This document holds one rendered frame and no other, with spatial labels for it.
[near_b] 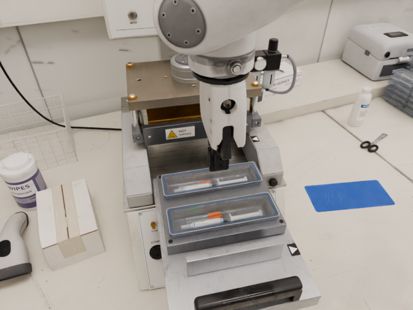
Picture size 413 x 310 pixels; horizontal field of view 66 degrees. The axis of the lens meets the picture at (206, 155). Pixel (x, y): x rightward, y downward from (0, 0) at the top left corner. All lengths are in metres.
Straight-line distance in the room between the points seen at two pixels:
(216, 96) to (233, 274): 0.27
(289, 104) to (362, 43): 0.47
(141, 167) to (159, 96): 0.14
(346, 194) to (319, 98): 0.47
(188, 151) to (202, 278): 0.35
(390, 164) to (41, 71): 1.19
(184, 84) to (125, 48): 0.59
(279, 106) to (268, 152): 0.57
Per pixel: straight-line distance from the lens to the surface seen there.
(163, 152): 0.78
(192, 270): 0.50
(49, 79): 1.26
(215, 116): 0.41
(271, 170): 0.68
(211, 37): 0.29
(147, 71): 0.74
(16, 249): 0.83
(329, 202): 0.96
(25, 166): 0.91
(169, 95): 0.64
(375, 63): 1.52
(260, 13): 0.28
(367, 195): 1.02
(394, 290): 0.86
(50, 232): 0.80
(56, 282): 0.83
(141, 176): 0.64
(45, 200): 0.87
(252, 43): 0.39
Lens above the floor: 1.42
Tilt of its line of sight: 40 degrees down
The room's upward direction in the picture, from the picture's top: straight up
